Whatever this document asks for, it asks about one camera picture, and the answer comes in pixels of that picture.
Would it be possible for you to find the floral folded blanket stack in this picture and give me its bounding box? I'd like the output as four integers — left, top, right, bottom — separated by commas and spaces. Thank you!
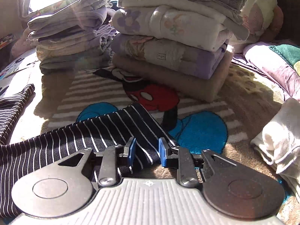
111, 0, 249, 102

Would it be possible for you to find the orange white rolled quilt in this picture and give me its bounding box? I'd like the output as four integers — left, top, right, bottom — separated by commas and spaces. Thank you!
229, 0, 284, 53

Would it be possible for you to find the grey folded laundry stack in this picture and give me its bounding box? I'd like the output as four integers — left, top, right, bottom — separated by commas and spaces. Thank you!
27, 0, 116, 75

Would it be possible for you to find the black white striped garment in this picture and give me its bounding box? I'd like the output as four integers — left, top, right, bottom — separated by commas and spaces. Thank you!
0, 83, 180, 218

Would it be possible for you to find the colourful alphabet foam mat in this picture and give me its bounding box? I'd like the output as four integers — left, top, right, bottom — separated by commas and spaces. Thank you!
26, 0, 77, 19

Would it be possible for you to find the white folded cloth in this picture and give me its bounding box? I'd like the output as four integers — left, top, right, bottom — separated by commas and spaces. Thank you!
250, 98, 299, 200

